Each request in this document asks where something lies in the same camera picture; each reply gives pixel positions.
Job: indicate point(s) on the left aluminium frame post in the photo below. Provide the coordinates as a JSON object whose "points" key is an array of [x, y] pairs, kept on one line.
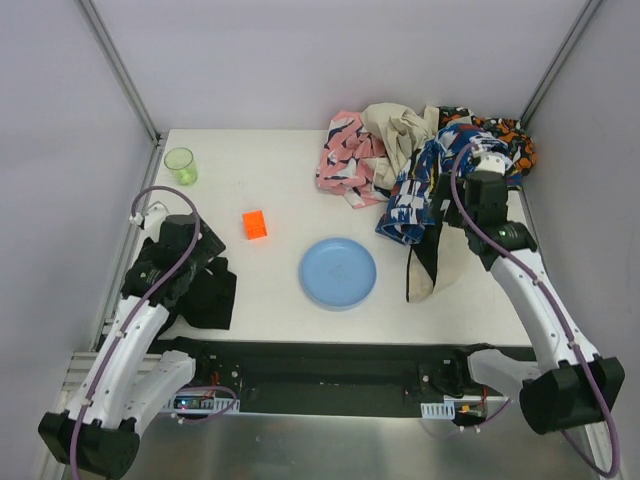
{"points": [[111, 54]]}

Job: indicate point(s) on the blue patterned cloth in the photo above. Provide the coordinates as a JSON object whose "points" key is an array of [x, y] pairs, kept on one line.
{"points": [[456, 149]]}

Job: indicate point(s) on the pink patterned cloth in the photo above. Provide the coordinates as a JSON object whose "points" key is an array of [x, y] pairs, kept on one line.
{"points": [[353, 162]]}

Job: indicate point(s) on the green transparent plastic cup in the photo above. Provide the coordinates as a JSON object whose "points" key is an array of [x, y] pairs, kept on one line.
{"points": [[180, 162]]}

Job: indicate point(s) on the black base mounting panel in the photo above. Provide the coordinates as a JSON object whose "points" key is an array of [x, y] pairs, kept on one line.
{"points": [[329, 379]]}

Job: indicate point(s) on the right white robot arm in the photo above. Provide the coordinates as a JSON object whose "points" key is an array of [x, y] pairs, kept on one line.
{"points": [[569, 384]]}

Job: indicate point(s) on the aluminium frame post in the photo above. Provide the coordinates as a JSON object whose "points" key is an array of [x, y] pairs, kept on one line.
{"points": [[577, 30], [111, 54]]}

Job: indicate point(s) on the light blue plastic plate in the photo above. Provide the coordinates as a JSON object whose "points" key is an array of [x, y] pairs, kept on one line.
{"points": [[337, 273]]}

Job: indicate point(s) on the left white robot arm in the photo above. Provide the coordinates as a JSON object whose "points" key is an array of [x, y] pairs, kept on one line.
{"points": [[100, 430]]}

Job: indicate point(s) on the right aluminium frame post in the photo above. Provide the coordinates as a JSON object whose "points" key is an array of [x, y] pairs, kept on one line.
{"points": [[577, 30]]}

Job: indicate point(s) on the orange cube block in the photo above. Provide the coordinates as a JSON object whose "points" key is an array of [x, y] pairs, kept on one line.
{"points": [[254, 225]]}

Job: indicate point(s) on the beige black lined cloth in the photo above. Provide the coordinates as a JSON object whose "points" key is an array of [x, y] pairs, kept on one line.
{"points": [[436, 262]]}

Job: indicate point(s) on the orange black patterned cloth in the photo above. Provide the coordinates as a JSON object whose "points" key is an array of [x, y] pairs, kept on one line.
{"points": [[510, 131]]}

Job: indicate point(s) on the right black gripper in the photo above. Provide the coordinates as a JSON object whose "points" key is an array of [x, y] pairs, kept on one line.
{"points": [[447, 198]]}

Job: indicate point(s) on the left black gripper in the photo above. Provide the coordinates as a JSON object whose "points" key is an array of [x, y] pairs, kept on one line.
{"points": [[201, 245]]}

